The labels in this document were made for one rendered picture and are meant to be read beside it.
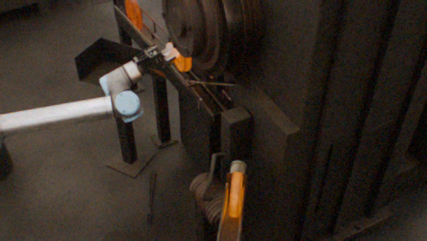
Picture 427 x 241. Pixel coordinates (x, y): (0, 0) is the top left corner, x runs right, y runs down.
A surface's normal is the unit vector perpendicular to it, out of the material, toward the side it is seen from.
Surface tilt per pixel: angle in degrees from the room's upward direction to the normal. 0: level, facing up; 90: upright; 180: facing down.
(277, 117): 0
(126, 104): 45
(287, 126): 0
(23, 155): 0
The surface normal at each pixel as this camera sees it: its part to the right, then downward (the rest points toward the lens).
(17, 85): 0.00, -0.74
